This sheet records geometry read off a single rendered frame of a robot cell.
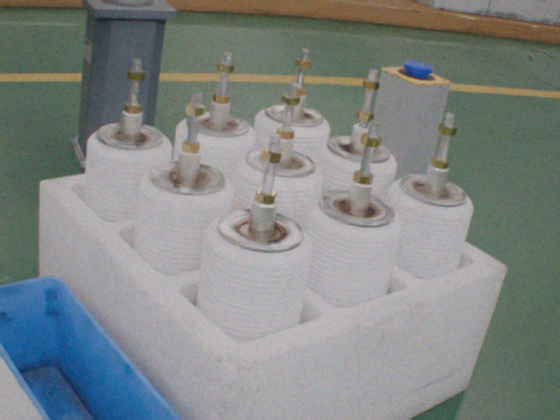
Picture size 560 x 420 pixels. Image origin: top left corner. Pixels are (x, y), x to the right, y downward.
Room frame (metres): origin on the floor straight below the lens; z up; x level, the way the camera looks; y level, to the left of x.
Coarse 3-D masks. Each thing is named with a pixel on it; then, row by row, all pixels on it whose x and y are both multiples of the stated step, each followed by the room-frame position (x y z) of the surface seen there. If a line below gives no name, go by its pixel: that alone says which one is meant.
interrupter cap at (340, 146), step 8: (344, 136) 0.89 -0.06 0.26; (328, 144) 0.85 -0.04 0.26; (336, 144) 0.85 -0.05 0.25; (344, 144) 0.86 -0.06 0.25; (336, 152) 0.83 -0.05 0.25; (344, 152) 0.83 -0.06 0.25; (352, 152) 0.85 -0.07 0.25; (376, 152) 0.85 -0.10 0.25; (384, 152) 0.86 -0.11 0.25; (352, 160) 0.82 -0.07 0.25; (360, 160) 0.82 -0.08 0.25; (376, 160) 0.82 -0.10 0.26; (384, 160) 0.83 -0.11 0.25
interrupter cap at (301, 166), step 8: (248, 152) 0.78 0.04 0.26; (256, 152) 0.79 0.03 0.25; (296, 152) 0.80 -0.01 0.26; (248, 160) 0.76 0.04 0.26; (256, 160) 0.76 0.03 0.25; (296, 160) 0.78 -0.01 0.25; (304, 160) 0.79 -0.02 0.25; (312, 160) 0.79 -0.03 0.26; (256, 168) 0.74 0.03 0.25; (280, 168) 0.76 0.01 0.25; (288, 168) 0.76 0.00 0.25; (296, 168) 0.76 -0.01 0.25; (304, 168) 0.76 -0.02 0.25; (312, 168) 0.76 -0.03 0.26; (280, 176) 0.74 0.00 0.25; (288, 176) 0.74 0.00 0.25; (296, 176) 0.74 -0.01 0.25; (304, 176) 0.75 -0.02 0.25
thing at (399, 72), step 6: (390, 72) 1.01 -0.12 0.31; (396, 72) 1.02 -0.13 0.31; (402, 72) 1.02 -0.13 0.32; (402, 78) 1.00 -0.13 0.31; (408, 78) 1.00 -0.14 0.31; (414, 78) 1.00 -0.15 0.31; (420, 78) 1.01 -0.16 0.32; (426, 78) 1.01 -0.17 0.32; (432, 78) 1.02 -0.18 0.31; (438, 78) 1.03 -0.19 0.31; (420, 84) 0.98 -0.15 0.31; (426, 84) 0.99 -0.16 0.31; (432, 84) 1.00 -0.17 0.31; (444, 84) 1.01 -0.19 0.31
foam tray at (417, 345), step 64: (64, 192) 0.76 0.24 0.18; (64, 256) 0.73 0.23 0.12; (128, 256) 0.65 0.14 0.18; (128, 320) 0.62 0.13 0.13; (192, 320) 0.56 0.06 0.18; (320, 320) 0.59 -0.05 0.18; (384, 320) 0.62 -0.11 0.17; (448, 320) 0.70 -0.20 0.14; (192, 384) 0.53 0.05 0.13; (256, 384) 0.52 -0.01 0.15; (320, 384) 0.57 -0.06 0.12; (384, 384) 0.64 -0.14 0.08; (448, 384) 0.73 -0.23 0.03
